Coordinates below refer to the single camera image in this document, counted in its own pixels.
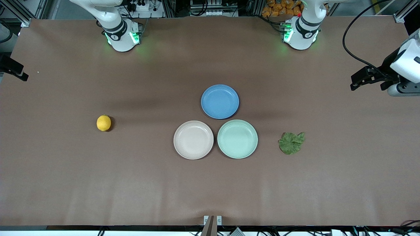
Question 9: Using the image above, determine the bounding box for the green lettuce leaf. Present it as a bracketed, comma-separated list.
[278, 132, 305, 155]

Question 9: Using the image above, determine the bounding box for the yellow lemon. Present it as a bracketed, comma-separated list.
[96, 115, 112, 132]

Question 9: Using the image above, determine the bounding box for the bag of orange objects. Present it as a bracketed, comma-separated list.
[262, 0, 304, 17]

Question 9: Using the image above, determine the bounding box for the mint green round plate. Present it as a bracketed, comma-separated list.
[217, 119, 258, 159]

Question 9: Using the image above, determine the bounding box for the blue round plate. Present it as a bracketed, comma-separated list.
[201, 84, 240, 120]

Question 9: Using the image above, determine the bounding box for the white power strip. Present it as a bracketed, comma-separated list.
[126, 0, 155, 12]

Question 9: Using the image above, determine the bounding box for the black white electronic equipment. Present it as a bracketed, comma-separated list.
[190, 0, 239, 17]

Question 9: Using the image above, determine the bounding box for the beige round plate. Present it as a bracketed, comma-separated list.
[173, 120, 214, 160]

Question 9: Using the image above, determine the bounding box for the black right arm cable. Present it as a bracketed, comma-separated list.
[0, 20, 13, 44]

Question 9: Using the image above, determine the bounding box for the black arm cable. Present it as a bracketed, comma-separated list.
[342, 0, 394, 77]
[0, 20, 13, 44]

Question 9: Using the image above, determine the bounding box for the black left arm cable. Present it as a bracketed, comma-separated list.
[342, 0, 394, 77]

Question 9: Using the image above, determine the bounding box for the aluminium frame profile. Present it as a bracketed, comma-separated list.
[393, 0, 420, 23]
[0, 0, 45, 27]

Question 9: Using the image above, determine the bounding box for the camera mount post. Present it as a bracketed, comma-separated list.
[203, 215, 222, 236]

